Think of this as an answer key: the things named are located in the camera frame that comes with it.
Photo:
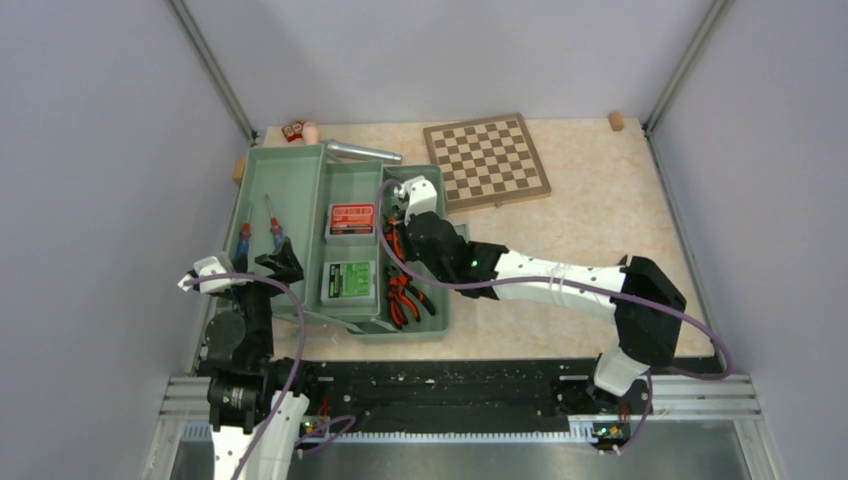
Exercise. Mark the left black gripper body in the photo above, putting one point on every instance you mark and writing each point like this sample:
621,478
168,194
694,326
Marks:
254,298

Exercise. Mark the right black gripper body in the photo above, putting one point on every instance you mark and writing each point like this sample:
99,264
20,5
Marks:
411,254

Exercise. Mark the blue handled screwdriver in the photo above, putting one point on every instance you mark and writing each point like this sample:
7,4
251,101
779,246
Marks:
242,246
275,229

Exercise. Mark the large orange pliers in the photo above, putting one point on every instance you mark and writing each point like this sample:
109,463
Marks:
392,230

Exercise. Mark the small orange pliers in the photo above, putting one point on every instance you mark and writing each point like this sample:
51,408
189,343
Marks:
396,277

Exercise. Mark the green screw bit box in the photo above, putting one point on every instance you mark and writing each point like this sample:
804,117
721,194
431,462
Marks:
348,283

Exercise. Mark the red tool card pack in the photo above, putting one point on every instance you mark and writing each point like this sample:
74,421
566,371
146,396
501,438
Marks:
350,224

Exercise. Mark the green plastic tool box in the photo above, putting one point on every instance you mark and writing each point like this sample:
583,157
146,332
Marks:
301,184

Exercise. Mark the orange long nose pliers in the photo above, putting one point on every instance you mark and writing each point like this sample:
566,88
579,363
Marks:
401,299

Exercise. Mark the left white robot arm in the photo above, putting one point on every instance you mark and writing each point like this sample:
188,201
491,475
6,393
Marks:
255,401

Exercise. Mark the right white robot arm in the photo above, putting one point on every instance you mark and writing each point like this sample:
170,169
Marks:
634,295

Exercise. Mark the wooden block at left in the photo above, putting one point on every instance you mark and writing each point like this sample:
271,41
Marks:
238,171

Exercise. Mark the wooden chessboard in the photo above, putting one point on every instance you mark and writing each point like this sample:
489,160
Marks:
487,162

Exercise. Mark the small red printed box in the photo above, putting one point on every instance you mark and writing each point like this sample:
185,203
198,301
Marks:
293,132

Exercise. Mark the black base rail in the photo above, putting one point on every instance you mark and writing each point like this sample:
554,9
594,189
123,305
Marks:
455,397

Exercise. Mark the wooden handle hammer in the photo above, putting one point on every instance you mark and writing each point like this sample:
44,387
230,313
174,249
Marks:
311,135

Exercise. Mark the aluminium frame post left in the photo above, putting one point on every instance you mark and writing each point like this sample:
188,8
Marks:
206,57

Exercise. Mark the aluminium frame post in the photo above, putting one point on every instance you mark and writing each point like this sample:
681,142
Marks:
698,42
206,57

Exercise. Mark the aluminium frame post right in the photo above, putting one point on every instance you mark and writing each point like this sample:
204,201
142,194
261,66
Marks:
698,42

